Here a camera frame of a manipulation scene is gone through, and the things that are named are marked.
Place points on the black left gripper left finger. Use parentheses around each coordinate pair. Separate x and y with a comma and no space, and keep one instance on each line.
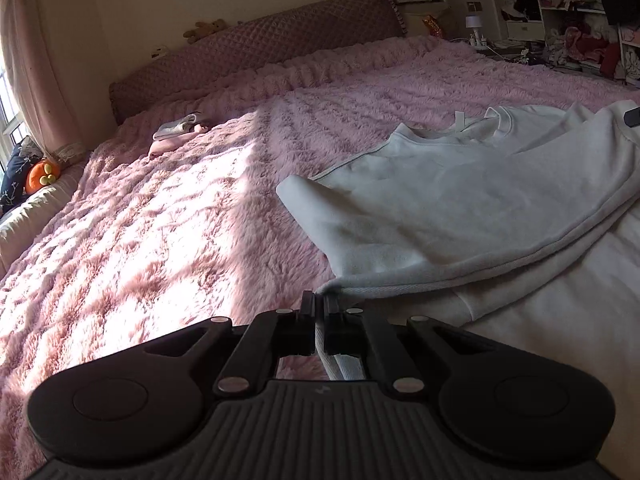
(271,336)

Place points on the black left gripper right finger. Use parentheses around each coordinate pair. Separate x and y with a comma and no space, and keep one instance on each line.
(368,337)

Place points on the white sweatshirt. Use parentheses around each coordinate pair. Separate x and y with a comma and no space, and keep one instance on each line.
(521,225)

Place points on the small folded pink white clothes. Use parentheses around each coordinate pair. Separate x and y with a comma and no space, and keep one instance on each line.
(172,135)

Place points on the pink fluffy bed blanket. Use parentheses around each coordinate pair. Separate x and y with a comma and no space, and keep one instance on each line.
(149,245)

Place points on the cream bedside cushion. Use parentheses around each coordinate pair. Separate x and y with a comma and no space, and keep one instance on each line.
(21,225)

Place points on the orange plush toy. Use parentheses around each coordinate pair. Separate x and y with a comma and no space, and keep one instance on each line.
(44,173)

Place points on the dark blue patterned cloth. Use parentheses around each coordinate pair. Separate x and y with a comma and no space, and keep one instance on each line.
(24,156)

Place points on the brown teddy bear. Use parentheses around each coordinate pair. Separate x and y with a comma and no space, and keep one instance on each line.
(202,30)

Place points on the quilted mauve headboard cushion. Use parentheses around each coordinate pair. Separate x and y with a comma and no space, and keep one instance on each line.
(275,38)

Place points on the red yellow snack bag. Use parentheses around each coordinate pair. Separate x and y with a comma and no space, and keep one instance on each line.
(433,26)

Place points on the small white table lamp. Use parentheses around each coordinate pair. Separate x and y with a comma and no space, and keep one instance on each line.
(474,23)

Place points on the pink curtain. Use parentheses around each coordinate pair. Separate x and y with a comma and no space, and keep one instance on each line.
(47,96)

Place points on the white open wardrobe shelf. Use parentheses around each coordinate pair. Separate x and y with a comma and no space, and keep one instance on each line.
(596,37)

